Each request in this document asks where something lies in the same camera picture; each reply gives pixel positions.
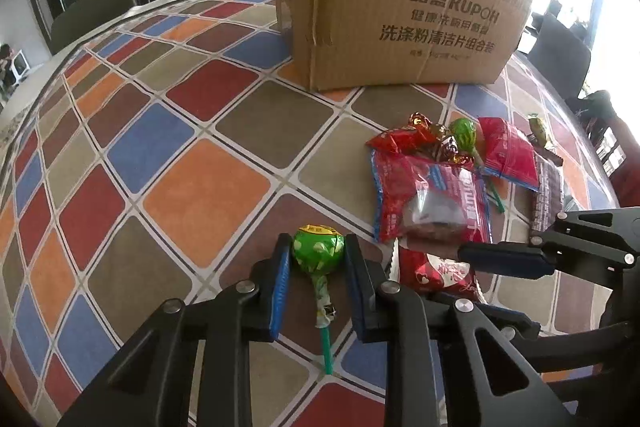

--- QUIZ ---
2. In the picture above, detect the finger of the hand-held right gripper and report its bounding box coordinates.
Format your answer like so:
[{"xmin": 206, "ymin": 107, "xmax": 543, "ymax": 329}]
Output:
[
  {"xmin": 477, "ymin": 304, "xmax": 640, "ymax": 373},
  {"xmin": 457, "ymin": 206, "xmax": 640, "ymax": 280}
]

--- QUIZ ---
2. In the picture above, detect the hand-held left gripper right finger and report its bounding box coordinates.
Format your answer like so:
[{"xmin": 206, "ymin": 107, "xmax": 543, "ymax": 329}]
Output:
[{"xmin": 344, "ymin": 233, "xmax": 586, "ymax": 427}]

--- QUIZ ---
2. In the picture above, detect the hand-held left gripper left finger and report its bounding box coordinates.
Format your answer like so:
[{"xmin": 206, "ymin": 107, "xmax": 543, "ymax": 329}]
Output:
[{"xmin": 57, "ymin": 233, "xmax": 293, "ymax": 427}]

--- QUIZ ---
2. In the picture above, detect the green lollipop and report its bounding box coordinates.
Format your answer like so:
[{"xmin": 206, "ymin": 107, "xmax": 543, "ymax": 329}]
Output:
[
  {"xmin": 447, "ymin": 117, "xmax": 507, "ymax": 212},
  {"xmin": 291, "ymin": 224, "xmax": 347, "ymax": 375}
]

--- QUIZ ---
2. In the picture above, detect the red heart print snack packet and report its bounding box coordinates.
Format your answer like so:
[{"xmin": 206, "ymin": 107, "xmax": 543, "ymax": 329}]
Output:
[{"xmin": 397, "ymin": 242, "xmax": 483, "ymax": 303}]

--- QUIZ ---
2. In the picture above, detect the brown cookie packet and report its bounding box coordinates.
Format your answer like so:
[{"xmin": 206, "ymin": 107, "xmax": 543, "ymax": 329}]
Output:
[{"xmin": 531, "ymin": 146, "xmax": 566, "ymax": 233}]

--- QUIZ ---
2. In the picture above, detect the large red clear snack packet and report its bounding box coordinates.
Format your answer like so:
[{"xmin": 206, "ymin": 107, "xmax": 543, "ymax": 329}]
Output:
[{"xmin": 370, "ymin": 149, "xmax": 493, "ymax": 245}]

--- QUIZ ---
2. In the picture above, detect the yellow green candy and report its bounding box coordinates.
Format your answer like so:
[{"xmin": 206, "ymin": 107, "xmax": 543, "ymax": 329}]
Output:
[{"xmin": 527, "ymin": 114, "xmax": 553, "ymax": 148}]

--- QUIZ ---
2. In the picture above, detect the red gold candy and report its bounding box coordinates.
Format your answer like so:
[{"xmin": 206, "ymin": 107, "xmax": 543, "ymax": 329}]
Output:
[{"xmin": 407, "ymin": 111, "xmax": 436, "ymax": 131}]

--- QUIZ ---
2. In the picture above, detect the plain red snack packet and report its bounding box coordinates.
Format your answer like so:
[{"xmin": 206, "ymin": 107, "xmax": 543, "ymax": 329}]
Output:
[{"xmin": 475, "ymin": 117, "xmax": 541, "ymax": 192}]

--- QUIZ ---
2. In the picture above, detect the brown wrapped candy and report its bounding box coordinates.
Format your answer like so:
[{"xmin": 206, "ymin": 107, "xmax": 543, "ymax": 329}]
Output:
[{"xmin": 430, "ymin": 134, "xmax": 473, "ymax": 165}]

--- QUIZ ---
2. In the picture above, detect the small red snack packet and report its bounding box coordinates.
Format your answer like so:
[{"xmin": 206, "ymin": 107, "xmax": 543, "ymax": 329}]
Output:
[{"xmin": 365, "ymin": 127, "xmax": 436, "ymax": 155}]

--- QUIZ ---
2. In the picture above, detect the dark side chair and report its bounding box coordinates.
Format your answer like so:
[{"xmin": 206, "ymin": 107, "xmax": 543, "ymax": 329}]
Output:
[{"xmin": 527, "ymin": 12, "xmax": 593, "ymax": 100}]

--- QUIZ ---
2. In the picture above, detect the grey dining chair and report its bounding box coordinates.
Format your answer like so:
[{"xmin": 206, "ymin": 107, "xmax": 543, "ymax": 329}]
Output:
[{"xmin": 50, "ymin": 0, "xmax": 138, "ymax": 55}]

